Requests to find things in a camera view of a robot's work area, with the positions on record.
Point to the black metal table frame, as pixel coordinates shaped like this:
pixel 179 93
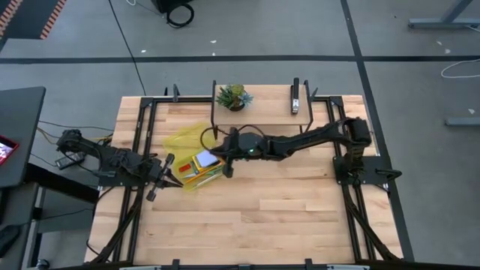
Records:
pixel 145 120

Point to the black power adapter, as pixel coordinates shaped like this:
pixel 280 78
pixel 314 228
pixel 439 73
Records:
pixel 69 160

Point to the potted succulent plant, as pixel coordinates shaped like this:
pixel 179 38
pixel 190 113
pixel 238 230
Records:
pixel 234 98

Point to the red eraser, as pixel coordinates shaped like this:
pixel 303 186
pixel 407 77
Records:
pixel 185 168

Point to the red-framed tablet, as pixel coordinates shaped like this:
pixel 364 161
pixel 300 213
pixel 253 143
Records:
pixel 5 150

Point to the black side desk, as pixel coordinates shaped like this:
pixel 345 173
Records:
pixel 18 123

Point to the black stapler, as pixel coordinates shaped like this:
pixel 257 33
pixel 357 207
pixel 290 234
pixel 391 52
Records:
pixel 296 97

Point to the wooden shelf riser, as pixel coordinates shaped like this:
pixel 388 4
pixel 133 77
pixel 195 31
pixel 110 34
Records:
pixel 266 108

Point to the grey table base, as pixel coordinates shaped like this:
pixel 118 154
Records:
pixel 442 23
pixel 463 121

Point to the yellow translucent pencil case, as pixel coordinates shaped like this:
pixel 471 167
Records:
pixel 180 140

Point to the black floor box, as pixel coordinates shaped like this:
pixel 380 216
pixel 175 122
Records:
pixel 165 4

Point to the lavender sticky note pad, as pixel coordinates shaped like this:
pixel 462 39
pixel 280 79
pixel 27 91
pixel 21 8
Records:
pixel 206 158

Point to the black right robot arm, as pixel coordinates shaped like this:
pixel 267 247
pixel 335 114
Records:
pixel 311 140

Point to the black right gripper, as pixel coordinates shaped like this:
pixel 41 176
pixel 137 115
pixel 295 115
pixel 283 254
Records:
pixel 249 146

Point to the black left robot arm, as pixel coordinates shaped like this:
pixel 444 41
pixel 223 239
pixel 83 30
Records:
pixel 112 159

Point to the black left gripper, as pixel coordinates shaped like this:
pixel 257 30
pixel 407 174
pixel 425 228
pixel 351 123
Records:
pixel 159 170

